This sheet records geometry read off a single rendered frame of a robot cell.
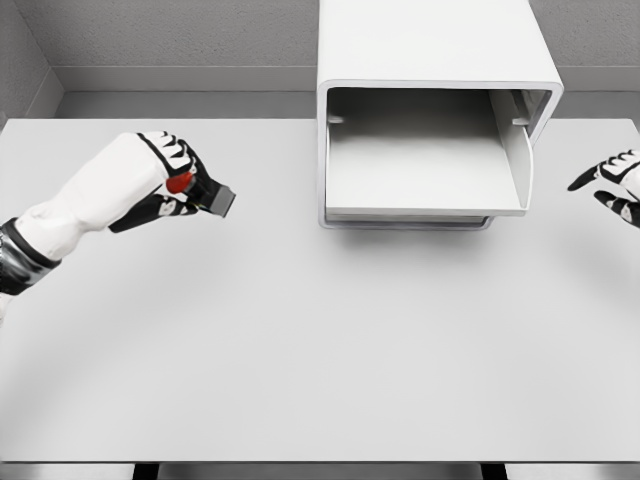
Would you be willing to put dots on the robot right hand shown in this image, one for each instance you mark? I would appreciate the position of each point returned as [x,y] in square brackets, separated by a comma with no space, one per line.
[617,175]

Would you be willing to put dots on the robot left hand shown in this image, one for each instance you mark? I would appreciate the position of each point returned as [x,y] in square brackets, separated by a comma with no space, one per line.
[127,167]

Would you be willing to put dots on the red and grey load switch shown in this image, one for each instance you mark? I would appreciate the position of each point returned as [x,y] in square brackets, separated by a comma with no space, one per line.
[210,195]

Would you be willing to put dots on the white cabinet drawer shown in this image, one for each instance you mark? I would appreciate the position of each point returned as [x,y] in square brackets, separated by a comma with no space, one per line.
[425,170]

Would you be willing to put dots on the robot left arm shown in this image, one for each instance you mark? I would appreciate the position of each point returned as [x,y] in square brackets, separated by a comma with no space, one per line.
[40,232]

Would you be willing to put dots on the white tabletop storage cabinet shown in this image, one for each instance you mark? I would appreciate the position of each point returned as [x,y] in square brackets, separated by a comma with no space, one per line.
[430,60]

